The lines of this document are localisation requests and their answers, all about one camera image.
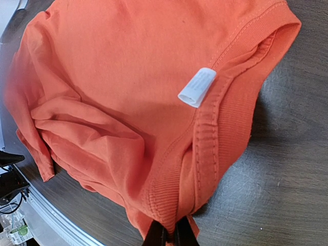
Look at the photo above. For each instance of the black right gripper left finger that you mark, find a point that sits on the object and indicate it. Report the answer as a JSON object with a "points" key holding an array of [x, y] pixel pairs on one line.
{"points": [[156, 235]]}

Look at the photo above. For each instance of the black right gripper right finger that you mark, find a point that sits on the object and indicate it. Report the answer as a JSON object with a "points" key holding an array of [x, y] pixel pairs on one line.
{"points": [[184, 235]]}

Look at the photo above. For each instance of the orange t-shirt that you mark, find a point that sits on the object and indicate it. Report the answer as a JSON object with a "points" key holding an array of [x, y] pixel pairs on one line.
{"points": [[146, 102]]}

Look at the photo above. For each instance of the green white packet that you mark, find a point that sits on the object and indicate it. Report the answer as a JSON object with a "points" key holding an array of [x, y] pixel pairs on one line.
{"points": [[18, 235]]}

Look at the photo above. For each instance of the aluminium front rail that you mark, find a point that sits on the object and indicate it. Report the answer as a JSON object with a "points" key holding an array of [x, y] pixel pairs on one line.
{"points": [[59, 223]]}

